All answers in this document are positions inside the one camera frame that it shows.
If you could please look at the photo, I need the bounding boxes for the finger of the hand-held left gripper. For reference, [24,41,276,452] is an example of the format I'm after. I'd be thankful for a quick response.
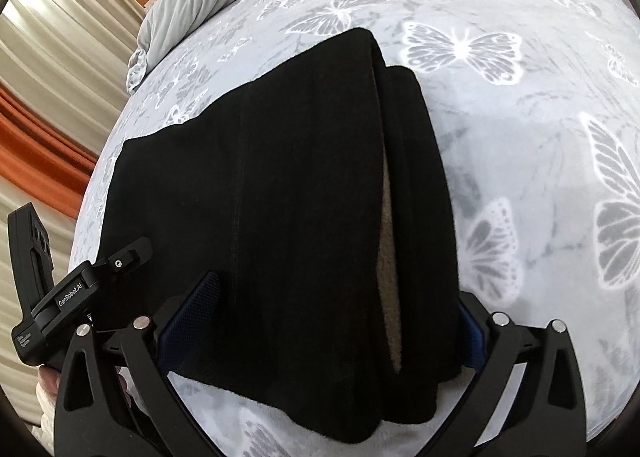
[92,237,153,283]

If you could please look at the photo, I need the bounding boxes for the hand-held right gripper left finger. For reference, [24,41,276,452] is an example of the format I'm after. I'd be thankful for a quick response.
[55,271,221,457]

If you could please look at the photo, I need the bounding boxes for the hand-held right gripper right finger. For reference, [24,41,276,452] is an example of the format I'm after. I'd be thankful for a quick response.
[457,291,586,457]

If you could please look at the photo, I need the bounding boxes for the black pants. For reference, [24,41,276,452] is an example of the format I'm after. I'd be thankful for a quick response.
[97,27,463,445]

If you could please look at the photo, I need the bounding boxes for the person's left hand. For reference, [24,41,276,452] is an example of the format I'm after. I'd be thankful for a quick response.
[36,367,63,408]

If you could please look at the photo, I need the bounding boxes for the orange curtain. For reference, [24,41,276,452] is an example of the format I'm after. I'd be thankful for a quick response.
[0,86,99,194]

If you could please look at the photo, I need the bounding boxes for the butterfly print bed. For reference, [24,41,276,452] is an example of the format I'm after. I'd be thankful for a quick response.
[75,0,640,457]

